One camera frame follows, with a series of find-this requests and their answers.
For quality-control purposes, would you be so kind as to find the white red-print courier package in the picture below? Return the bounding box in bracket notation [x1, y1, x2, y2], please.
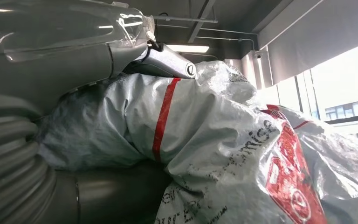
[35, 60, 358, 224]

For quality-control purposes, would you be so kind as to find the thin ceiling conduit pipe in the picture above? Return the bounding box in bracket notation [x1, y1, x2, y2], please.
[152, 14, 219, 24]

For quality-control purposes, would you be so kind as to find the grey window roller blind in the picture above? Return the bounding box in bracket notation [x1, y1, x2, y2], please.
[257, 0, 358, 86]

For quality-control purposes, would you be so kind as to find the dark ceiling rail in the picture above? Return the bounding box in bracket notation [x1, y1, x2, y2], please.
[187, 0, 217, 44]

